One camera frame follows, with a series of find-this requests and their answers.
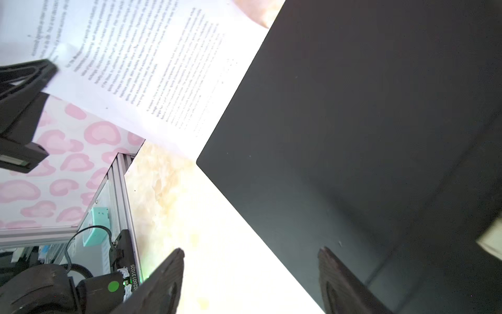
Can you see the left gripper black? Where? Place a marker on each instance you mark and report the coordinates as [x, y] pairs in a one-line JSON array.
[[22, 104]]

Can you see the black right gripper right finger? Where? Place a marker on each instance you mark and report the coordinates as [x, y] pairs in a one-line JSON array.
[[342, 291]]

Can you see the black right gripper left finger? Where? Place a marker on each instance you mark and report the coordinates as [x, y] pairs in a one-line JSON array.
[[160, 293]]

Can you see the printed paper sheet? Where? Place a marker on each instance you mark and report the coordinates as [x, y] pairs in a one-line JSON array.
[[164, 70]]

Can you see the blue and black file folder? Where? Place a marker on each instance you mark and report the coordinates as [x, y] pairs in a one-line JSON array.
[[373, 128]]

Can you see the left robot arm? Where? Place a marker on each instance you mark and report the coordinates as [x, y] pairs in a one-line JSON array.
[[51, 288]]

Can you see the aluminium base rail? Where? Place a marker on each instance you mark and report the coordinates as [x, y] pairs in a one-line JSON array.
[[104, 241]]

